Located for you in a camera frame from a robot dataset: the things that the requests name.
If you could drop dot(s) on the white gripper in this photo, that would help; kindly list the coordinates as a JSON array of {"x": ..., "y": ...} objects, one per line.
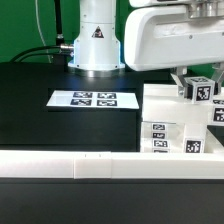
[{"x": 163, "y": 34}]

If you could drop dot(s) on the white U-shaped fence frame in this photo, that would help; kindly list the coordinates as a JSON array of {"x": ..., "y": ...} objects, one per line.
[{"x": 112, "y": 165}]

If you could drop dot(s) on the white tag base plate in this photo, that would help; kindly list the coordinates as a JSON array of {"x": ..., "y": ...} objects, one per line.
[{"x": 90, "y": 99}]

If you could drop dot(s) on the white chair back frame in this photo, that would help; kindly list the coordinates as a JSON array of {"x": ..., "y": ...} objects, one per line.
[{"x": 161, "y": 103}]

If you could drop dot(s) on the white chair seat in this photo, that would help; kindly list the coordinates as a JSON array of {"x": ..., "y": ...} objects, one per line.
[{"x": 194, "y": 138}]

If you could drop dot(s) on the white tagged cube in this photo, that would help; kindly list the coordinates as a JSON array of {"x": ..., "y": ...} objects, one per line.
[{"x": 199, "y": 89}]

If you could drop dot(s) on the black vertical pole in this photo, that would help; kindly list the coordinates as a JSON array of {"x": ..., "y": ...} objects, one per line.
[{"x": 58, "y": 23}]

